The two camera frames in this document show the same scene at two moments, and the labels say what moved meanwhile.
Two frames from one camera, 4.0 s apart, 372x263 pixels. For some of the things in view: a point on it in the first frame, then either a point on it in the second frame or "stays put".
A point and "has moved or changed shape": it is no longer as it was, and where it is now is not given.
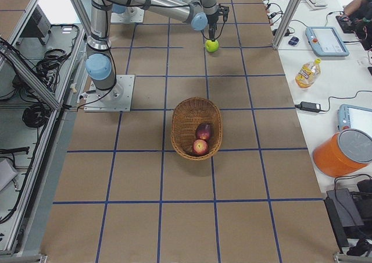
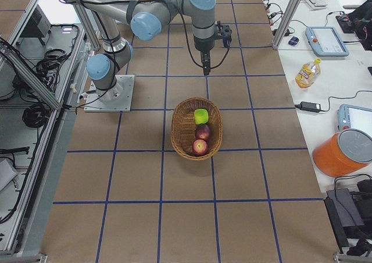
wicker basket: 188,114 stays put
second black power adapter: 309,106 stays put
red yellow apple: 200,147 stays put
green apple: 211,46 has moved or changed shape
